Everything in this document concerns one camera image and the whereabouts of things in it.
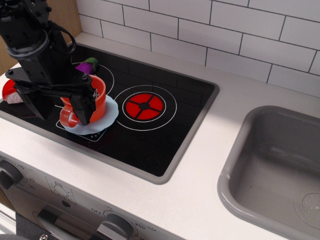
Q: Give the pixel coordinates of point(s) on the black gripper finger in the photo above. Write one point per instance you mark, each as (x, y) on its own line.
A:
(39, 103)
(83, 105)

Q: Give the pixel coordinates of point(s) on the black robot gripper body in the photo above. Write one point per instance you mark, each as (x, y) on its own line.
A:
(50, 72)

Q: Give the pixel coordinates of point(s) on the red plastic cup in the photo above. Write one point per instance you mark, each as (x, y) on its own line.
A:
(67, 116)

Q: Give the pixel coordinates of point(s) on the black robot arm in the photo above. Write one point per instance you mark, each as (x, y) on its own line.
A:
(25, 26)

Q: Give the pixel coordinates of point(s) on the light blue toy plate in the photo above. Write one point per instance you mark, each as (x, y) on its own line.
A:
(109, 117)

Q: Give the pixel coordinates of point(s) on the red and white toy sushi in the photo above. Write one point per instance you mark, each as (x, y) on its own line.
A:
(9, 93)

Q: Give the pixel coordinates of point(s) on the purple toy eggplant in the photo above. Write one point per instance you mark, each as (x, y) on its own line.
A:
(88, 66)

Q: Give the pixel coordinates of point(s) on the black toy stovetop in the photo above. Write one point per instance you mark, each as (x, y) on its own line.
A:
(159, 112)

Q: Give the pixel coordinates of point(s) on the grey left oven knob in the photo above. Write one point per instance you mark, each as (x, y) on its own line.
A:
(9, 175)

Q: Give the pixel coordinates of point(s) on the grey oven knob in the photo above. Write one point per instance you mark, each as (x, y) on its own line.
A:
(9, 175)
(114, 227)

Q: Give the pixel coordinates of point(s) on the grey right oven knob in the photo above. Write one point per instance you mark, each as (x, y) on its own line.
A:
(114, 227)

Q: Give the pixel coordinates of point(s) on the grey toy sink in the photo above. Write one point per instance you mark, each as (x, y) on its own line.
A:
(271, 177)

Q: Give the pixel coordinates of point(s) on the grey oven door handle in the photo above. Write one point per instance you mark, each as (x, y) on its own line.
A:
(66, 227)

